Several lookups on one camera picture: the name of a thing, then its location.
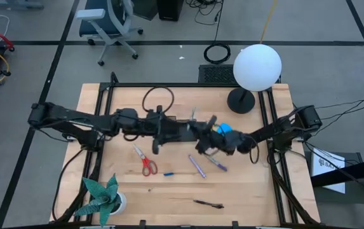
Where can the black diagonal beam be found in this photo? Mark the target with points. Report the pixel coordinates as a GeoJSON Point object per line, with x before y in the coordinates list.
{"type": "Point", "coordinates": [359, 170]}

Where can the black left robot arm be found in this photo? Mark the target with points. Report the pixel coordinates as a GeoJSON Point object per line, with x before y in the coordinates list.
{"type": "Point", "coordinates": [73, 117]}

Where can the black perforated floor box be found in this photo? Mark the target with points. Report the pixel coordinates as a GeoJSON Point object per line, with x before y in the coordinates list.
{"type": "Point", "coordinates": [215, 74]}

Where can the blue sticky note pad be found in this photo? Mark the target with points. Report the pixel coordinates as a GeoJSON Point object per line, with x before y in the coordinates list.
{"type": "Point", "coordinates": [224, 128]}

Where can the white globe lamp black stand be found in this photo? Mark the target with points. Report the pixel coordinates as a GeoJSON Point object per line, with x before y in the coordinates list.
{"type": "Point", "coordinates": [257, 67]}

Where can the white printed paper sign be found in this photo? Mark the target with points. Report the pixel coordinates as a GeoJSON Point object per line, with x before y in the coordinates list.
{"type": "Point", "coordinates": [326, 159]}

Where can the potted green succulent plant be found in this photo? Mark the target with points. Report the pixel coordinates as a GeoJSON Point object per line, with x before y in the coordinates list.
{"type": "Point", "coordinates": [103, 198]}

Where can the black computer tower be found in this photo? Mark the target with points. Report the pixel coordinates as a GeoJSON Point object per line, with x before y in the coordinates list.
{"type": "Point", "coordinates": [170, 9]}

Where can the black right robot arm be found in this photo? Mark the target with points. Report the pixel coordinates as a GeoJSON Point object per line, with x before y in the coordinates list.
{"type": "Point", "coordinates": [273, 132]}

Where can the black pen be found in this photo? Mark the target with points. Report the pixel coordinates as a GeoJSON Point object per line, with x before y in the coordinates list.
{"type": "Point", "coordinates": [208, 204]}

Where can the grey side table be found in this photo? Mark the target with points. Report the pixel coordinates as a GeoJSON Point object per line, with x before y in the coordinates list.
{"type": "Point", "coordinates": [356, 194]}

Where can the grey highlighter purple cap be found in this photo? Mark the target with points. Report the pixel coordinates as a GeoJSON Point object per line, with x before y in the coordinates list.
{"type": "Point", "coordinates": [216, 163]}

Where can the grey blue office chair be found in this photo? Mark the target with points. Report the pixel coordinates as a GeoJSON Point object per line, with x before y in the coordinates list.
{"type": "Point", "coordinates": [96, 23]}

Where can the lilac pen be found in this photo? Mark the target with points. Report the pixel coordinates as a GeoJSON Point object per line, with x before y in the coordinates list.
{"type": "Point", "coordinates": [197, 166]}

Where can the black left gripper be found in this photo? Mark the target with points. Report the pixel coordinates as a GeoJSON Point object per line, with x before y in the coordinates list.
{"type": "Point", "coordinates": [151, 127]}

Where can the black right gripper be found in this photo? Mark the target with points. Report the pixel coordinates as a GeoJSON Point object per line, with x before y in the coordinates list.
{"type": "Point", "coordinates": [218, 141]}

